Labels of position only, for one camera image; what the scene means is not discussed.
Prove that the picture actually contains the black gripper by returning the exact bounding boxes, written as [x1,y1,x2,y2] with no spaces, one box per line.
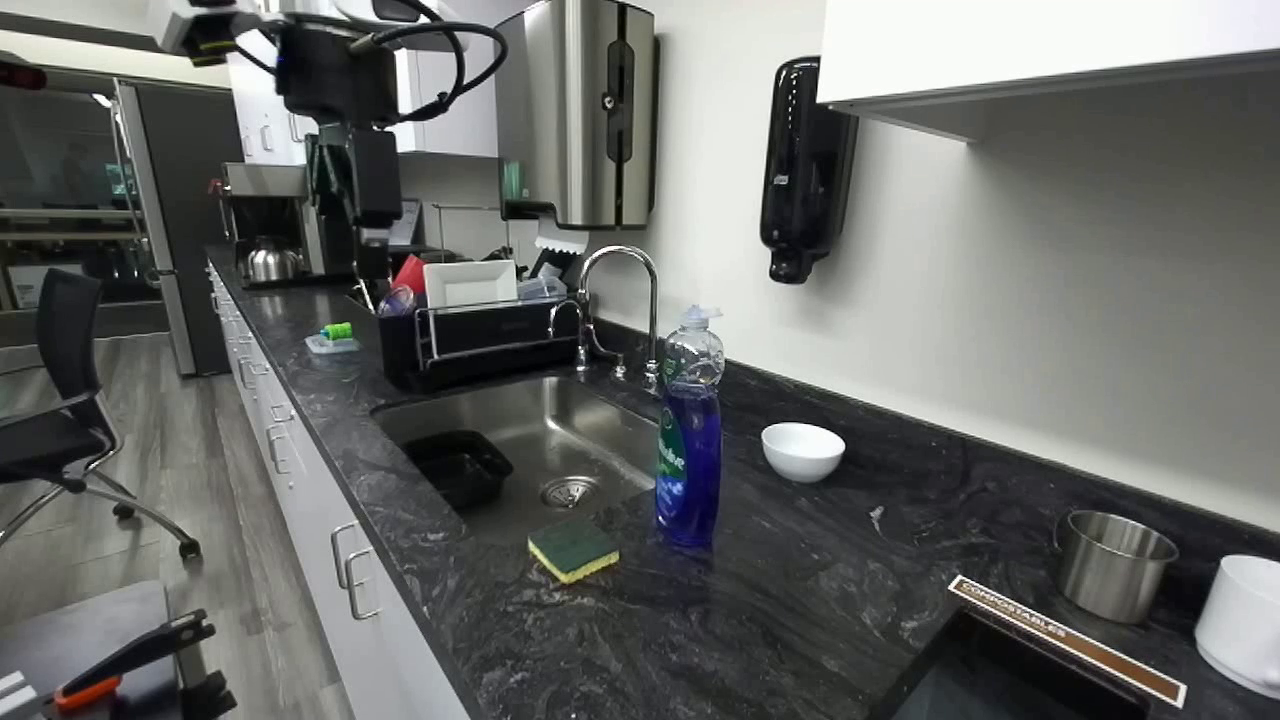
[277,22,399,227]

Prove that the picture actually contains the blue dish soap bottle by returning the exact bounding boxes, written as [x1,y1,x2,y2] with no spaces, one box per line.
[658,305,726,550]

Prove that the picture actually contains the stainless steel sink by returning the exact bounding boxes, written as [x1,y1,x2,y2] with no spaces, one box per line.
[372,378,662,545]

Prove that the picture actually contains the sink drain strainer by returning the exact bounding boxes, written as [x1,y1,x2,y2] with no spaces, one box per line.
[540,473,602,510]

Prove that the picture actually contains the steel paper towel dispenser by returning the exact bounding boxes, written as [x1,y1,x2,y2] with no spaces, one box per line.
[498,0,662,227]

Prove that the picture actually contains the black dish rack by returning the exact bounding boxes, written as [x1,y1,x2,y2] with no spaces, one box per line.
[377,302,581,391]

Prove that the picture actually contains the chrome faucet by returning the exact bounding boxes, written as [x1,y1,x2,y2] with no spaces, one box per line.
[550,245,662,386]

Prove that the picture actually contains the black plastic food tray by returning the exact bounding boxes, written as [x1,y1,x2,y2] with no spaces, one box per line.
[406,432,512,513]

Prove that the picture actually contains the black office chair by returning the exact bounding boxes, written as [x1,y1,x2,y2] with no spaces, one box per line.
[0,270,199,565]

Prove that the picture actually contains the white upper cabinet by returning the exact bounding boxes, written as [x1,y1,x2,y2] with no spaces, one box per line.
[820,0,1280,104]

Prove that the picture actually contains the yellow green sponge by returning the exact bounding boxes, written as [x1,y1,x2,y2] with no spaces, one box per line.
[528,522,621,586]

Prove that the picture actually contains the small white bowl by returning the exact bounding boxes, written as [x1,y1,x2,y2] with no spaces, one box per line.
[761,419,844,485]

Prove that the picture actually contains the black orange pliers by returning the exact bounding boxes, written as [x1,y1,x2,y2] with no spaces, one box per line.
[54,608,217,717]

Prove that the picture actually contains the stainless steel cup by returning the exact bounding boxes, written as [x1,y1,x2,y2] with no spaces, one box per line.
[1055,510,1181,624]

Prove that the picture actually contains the countertop trash opening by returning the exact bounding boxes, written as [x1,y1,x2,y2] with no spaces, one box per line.
[871,572,1193,720]

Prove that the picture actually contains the white paper towel roll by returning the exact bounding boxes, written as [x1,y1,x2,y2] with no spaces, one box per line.
[1197,552,1280,699]

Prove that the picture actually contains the black wall soap dispenser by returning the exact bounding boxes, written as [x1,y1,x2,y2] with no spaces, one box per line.
[761,55,859,285]

